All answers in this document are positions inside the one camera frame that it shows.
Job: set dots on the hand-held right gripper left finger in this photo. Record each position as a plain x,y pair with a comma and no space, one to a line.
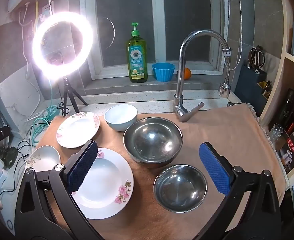
83,166

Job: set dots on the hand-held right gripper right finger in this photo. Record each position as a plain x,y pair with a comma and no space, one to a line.
214,170

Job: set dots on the large steel bowl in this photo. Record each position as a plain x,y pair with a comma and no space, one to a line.
153,140

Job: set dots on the large floral plate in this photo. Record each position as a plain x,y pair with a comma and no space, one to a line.
107,182

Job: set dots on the small floral plate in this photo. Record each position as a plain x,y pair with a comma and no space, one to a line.
78,130

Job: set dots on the small steel bowl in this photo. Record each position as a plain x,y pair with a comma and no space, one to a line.
180,190

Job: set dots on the floral white bowl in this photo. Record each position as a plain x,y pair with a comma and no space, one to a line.
43,158

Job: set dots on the orange cloth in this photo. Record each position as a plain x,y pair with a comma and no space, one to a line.
249,135

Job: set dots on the plain white bowl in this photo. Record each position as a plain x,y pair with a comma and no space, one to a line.
120,116

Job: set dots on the clear glass cup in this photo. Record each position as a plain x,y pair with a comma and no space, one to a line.
276,131

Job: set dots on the black tripod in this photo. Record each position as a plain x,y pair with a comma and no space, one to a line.
65,90

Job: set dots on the wooden shelf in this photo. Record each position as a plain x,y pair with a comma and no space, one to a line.
274,97

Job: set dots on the dark blue knife block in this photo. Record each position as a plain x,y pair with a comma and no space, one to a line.
249,82

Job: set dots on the yellow utensil holder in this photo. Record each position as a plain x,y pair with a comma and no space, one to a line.
264,86

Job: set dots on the dark bottle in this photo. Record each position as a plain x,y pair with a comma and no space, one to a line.
287,105

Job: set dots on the orange fruit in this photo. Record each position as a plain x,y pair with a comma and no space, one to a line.
187,74

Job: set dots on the blue ribbed cup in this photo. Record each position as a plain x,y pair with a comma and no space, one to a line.
163,71

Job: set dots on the chrome faucet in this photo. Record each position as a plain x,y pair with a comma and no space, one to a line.
181,62

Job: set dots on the green dish soap bottle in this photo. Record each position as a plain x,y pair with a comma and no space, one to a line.
137,60

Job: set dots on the black scissors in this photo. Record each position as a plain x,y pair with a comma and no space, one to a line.
258,57

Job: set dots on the window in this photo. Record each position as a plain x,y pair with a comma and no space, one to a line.
127,17

